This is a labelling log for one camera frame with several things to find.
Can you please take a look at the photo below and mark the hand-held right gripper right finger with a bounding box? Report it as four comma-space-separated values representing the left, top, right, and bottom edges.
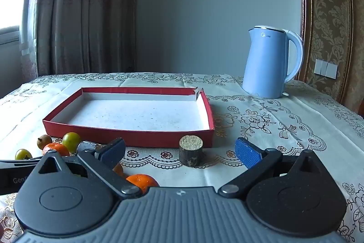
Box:
218, 137, 324, 200

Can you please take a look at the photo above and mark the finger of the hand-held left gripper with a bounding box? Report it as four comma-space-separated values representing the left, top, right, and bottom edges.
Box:
76, 141, 100, 155

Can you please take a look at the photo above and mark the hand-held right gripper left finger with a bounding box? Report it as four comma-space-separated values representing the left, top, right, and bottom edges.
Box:
38, 138, 143, 200

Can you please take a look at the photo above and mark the small green fruit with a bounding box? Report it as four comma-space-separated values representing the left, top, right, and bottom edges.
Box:
62, 132, 82, 152
15, 148, 33, 161

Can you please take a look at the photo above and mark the orange mandarin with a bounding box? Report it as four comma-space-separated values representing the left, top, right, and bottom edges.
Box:
126, 174, 160, 194
42, 143, 70, 157

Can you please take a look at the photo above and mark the red cardboard box tray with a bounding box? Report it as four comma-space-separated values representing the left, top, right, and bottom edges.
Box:
43, 86, 214, 148

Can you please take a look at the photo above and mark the dark sugarcane piece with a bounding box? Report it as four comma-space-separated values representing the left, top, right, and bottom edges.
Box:
179, 135, 205, 168

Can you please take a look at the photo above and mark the blue electric kettle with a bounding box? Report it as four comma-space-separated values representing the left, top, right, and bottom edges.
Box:
242, 26, 305, 99

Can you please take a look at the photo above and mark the brown patterned curtain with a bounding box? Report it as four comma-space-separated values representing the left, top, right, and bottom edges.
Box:
20, 0, 140, 81

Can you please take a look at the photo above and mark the white light switch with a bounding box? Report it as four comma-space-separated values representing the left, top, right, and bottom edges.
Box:
315, 59, 338, 79

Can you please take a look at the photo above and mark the gold framed ornate wall panel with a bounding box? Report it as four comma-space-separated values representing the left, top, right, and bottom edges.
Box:
296, 0, 364, 121

